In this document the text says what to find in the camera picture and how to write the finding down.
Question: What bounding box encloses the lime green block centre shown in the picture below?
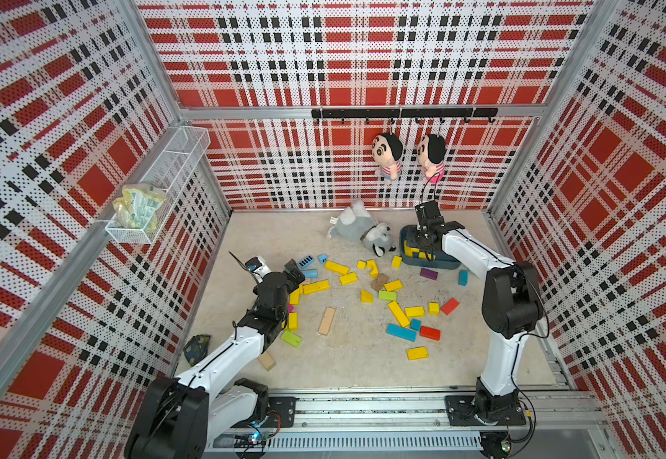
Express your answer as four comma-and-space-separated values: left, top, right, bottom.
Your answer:
378, 291, 397, 302

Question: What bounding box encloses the yellow block front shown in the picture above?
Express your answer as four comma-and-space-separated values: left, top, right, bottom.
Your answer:
407, 346, 429, 361

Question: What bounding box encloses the left hanging cartoon doll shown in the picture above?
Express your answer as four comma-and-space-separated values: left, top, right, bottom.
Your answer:
371, 133, 403, 181

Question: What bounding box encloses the natural wood cube block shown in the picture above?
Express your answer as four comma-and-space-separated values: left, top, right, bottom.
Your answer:
258, 352, 277, 371

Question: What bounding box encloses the grey husky plush toy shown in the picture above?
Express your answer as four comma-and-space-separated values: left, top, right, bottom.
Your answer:
326, 200, 396, 257

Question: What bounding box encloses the short yellow block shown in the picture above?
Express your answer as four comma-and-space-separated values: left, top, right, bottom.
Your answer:
339, 272, 358, 286

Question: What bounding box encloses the right hanging cartoon doll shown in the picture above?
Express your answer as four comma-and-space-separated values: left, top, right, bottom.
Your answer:
416, 134, 446, 185

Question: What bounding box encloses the yellow triangular block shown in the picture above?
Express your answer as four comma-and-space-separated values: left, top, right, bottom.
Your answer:
361, 290, 374, 303

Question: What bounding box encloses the yellow-green snack packet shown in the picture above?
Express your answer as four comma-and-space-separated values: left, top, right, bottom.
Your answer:
112, 184, 167, 233

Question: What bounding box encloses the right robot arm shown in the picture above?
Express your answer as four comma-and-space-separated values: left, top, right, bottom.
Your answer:
415, 201, 545, 426

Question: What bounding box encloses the long natural wood block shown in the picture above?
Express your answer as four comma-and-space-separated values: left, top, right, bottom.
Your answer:
318, 307, 337, 336

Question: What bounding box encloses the red rectangular block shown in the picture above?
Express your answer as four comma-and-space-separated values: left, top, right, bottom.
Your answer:
419, 326, 441, 342

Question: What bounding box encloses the dark brown wood block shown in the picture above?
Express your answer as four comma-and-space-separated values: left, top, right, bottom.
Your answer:
369, 273, 390, 291

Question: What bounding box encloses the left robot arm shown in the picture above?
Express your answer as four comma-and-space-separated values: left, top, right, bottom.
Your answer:
124, 256, 305, 458

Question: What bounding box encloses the purple block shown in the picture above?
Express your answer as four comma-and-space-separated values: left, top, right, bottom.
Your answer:
420, 268, 438, 280

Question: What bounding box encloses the lime green block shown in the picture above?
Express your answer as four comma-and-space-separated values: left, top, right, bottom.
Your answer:
378, 291, 397, 302
281, 330, 302, 348

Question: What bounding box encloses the black hook rail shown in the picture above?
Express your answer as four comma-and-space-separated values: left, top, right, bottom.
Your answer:
311, 107, 499, 122

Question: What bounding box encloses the blue striped block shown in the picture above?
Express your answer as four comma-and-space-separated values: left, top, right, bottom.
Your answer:
299, 256, 315, 270

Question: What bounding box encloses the long yellow block near husky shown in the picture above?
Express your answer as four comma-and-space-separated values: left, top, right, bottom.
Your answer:
325, 260, 350, 275

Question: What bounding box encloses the metal linear rail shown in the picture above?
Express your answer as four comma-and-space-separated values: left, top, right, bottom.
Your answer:
209, 387, 608, 457

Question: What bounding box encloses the hanging cartoon doll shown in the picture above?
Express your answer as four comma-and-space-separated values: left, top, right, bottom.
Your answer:
416, 134, 446, 185
371, 133, 403, 181

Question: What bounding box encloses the white wire wall basket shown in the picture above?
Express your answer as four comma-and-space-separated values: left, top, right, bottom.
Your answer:
106, 126, 210, 245

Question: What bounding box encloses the long yellow diagonal block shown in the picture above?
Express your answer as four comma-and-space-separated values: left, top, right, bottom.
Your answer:
388, 301, 411, 328

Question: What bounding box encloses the long teal block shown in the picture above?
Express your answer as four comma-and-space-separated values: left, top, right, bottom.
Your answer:
386, 323, 417, 342

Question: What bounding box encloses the lime green block left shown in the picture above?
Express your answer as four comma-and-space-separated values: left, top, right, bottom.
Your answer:
281, 330, 302, 348

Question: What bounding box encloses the dark teal plastic bin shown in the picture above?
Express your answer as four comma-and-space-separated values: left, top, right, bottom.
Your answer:
399, 225, 461, 270

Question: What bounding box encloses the yellow arch block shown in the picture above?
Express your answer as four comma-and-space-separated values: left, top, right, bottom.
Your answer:
367, 259, 379, 278

